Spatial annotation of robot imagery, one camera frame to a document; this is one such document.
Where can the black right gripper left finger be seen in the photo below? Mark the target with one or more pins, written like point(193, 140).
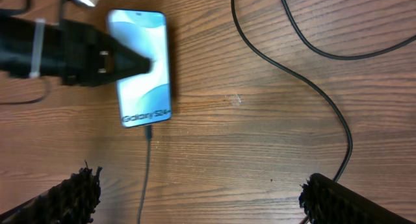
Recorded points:
point(73, 201)

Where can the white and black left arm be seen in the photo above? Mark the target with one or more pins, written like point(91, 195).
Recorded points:
point(31, 49)

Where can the blue Galaxy smartphone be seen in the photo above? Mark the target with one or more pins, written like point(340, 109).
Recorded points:
point(145, 98)

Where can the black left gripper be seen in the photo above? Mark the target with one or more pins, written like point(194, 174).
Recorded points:
point(92, 58)

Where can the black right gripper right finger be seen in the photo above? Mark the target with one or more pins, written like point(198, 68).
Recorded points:
point(327, 202)

